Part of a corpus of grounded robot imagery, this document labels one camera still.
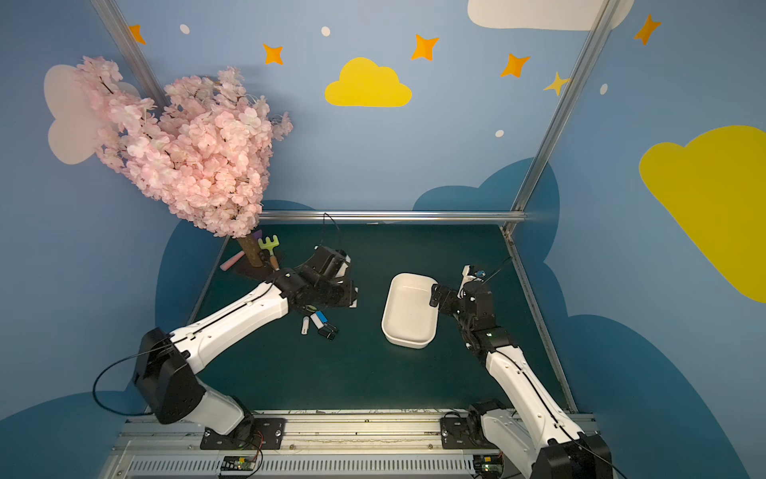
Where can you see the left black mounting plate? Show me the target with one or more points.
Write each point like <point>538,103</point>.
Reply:
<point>264,433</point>

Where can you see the right green circuit board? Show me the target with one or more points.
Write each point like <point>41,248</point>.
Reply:
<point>488,466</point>

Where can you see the black swivel usb drive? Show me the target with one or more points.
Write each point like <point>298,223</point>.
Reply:
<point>327,333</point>

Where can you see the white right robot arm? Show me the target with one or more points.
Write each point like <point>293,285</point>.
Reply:
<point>535,435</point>

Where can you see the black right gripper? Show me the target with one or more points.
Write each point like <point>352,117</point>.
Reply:
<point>447,297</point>

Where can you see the pink cherry blossom tree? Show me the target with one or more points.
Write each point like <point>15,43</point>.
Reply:
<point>205,155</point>

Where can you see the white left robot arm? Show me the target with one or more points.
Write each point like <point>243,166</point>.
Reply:
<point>168,363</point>

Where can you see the green toy rake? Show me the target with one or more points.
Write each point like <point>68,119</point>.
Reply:
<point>269,244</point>

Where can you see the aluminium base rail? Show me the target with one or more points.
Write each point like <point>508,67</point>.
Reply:
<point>381,443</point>

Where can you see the left green circuit board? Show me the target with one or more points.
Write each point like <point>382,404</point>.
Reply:
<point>238,465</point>

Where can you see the aluminium left frame post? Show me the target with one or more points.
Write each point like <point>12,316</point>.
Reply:
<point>117,26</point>

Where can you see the pink toy stick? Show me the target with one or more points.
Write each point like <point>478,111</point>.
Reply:
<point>229,263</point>

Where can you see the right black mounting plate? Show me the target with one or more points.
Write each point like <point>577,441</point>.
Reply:
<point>462,432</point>

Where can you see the white oval storage box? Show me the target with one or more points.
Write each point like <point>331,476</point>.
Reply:
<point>408,319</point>

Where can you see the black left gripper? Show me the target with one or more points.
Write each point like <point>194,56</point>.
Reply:
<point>338,293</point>

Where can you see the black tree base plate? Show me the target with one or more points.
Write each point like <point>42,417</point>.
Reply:
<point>268,271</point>

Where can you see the green circuit board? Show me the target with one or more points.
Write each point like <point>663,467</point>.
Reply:
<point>488,466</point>
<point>238,465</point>

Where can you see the aluminium corner frame post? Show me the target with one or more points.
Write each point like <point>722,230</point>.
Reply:
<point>605,21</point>

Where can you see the black mounting plate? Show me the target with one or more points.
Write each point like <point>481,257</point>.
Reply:
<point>462,432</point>
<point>264,433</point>

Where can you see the lilac white swivel usb drive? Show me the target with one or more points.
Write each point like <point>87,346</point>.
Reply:
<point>316,321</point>

